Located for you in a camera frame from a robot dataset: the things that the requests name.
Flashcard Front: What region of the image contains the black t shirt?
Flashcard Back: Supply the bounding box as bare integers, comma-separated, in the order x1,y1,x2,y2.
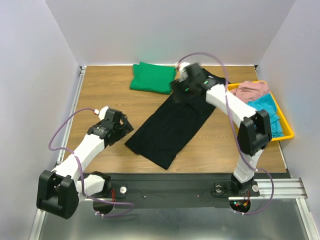
124,67,231,171

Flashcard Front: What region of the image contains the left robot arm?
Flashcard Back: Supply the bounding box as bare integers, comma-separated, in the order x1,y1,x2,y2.
36,106,134,219

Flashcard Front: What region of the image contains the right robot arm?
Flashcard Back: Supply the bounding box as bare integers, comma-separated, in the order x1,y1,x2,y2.
170,62,272,195

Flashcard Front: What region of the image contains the folded green t shirt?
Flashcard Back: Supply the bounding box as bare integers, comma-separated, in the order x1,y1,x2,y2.
129,62,176,95

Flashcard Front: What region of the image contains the pink t shirt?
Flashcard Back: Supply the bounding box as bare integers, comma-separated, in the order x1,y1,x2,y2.
230,81,271,103

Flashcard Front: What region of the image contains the teal t shirt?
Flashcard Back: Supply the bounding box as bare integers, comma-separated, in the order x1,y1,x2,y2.
247,93,284,138

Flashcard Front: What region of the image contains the yellow plastic bin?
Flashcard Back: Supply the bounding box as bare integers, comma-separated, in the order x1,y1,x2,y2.
228,80,294,142

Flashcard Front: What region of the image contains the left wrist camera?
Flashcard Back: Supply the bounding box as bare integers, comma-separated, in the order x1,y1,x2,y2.
93,106,109,120

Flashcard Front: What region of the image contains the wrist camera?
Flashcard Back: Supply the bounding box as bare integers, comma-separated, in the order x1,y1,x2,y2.
93,106,109,120
176,62,190,82

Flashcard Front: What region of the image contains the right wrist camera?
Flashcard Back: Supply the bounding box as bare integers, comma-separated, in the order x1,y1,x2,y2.
176,62,190,82

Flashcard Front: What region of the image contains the aluminium side rail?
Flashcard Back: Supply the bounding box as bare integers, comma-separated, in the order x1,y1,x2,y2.
55,65,88,173

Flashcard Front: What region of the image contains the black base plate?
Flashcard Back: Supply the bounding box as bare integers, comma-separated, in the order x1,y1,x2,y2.
79,172,261,210

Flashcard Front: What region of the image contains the aluminium front rail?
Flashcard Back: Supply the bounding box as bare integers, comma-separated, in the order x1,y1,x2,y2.
39,177,308,201

